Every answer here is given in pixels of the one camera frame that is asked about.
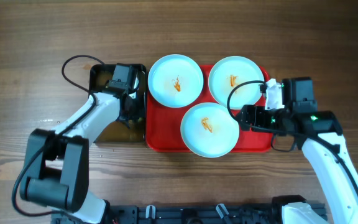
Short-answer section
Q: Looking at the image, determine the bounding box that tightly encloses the light blue plate bottom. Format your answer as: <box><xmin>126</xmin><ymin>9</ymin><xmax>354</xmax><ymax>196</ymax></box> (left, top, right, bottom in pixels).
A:
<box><xmin>180</xmin><ymin>103</ymin><xmax>240</xmax><ymax>158</ymax></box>

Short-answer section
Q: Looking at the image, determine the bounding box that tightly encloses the light blue plate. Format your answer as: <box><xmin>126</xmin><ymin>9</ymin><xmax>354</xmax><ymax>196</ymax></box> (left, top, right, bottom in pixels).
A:
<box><xmin>180</xmin><ymin>103</ymin><xmax>240</xmax><ymax>158</ymax></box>
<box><xmin>208</xmin><ymin>56</ymin><xmax>265</xmax><ymax>110</ymax></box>
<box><xmin>147</xmin><ymin>54</ymin><xmax>204</xmax><ymax>108</ymax></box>

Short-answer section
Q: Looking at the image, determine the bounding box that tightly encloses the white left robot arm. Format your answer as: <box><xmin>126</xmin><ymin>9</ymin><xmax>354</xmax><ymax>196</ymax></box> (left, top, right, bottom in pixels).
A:
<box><xmin>11</xmin><ymin>63</ymin><xmax>147</xmax><ymax>223</ymax></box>

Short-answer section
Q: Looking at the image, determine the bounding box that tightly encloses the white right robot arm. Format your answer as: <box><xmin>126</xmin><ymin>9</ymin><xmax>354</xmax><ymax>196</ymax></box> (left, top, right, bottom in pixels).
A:
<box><xmin>232</xmin><ymin>77</ymin><xmax>358</xmax><ymax>223</ymax></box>

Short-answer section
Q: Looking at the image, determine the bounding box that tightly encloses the black water tray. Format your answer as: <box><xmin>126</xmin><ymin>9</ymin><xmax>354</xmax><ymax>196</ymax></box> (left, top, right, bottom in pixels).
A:
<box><xmin>89</xmin><ymin>63</ymin><xmax>147</xmax><ymax>142</ymax></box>

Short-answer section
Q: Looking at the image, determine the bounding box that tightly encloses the red serving tray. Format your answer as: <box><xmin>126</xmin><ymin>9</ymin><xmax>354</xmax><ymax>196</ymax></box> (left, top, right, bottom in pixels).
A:
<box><xmin>145</xmin><ymin>65</ymin><xmax>273</xmax><ymax>153</ymax></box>

